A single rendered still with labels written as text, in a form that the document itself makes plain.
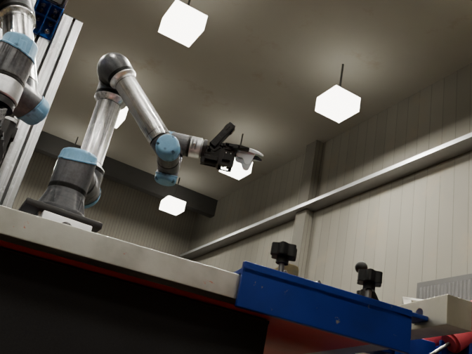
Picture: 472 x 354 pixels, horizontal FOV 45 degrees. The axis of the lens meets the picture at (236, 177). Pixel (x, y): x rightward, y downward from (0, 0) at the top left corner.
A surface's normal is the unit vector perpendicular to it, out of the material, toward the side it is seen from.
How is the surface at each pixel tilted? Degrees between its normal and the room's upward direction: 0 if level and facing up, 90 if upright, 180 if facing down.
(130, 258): 90
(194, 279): 90
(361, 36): 180
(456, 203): 90
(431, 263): 90
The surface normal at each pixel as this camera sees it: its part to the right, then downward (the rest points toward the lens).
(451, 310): 0.35, -0.34
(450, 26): -0.18, 0.89
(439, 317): -0.92, -0.31
